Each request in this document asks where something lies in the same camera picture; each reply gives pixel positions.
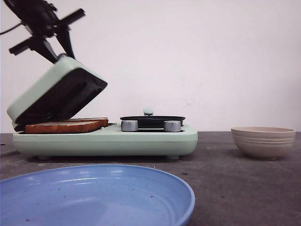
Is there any black round frying pan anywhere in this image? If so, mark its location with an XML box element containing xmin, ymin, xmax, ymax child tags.
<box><xmin>120</xmin><ymin>111</ymin><xmax>186</xmax><ymax>129</ymax></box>

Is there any right silver control knob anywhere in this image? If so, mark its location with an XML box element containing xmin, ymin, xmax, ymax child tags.
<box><xmin>164</xmin><ymin>121</ymin><xmax>182</xmax><ymax>132</ymax></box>

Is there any bread slice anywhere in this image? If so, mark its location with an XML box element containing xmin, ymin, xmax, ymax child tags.
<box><xmin>66</xmin><ymin>117</ymin><xmax>109</xmax><ymax>126</ymax></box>
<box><xmin>25</xmin><ymin>120</ymin><xmax>108</xmax><ymax>134</ymax></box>

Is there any silver control knob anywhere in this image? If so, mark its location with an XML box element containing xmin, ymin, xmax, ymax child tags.
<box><xmin>120</xmin><ymin>120</ymin><xmax>139</xmax><ymax>132</ymax></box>
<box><xmin>164</xmin><ymin>121</ymin><xmax>182</xmax><ymax>132</ymax></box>

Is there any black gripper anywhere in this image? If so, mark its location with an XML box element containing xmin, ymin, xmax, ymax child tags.
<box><xmin>4</xmin><ymin>0</ymin><xmax>85</xmax><ymax>64</ymax></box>

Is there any blue plate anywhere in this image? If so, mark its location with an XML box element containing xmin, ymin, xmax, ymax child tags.
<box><xmin>0</xmin><ymin>164</ymin><xmax>195</xmax><ymax>226</ymax></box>

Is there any beige ribbed bowl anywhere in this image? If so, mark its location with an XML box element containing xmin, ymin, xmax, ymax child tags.
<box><xmin>231</xmin><ymin>127</ymin><xmax>296</xmax><ymax>160</ymax></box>

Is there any left silver control knob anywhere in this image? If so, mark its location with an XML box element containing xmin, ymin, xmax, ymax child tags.
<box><xmin>120</xmin><ymin>120</ymin><xmax>139</xmax><ymax>132</ymax></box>

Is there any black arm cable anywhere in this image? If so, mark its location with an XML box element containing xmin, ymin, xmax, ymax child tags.
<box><xmin>0</xmin><ymin>22</ymin><xmax>25</xmax><ymax>36</ymax></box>

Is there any mint green breakfast maker base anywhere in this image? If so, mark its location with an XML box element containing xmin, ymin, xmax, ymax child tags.
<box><xmin>12</xmin><ymin>123</ymin><xmax>198</xmax><ymax>159</ymax></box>

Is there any breakfast maker hinged lid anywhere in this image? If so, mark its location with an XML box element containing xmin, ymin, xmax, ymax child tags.
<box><xmin>7</xmin><ymin>56</ymin><xmax>108</xmax><ymax>132</ymax></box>

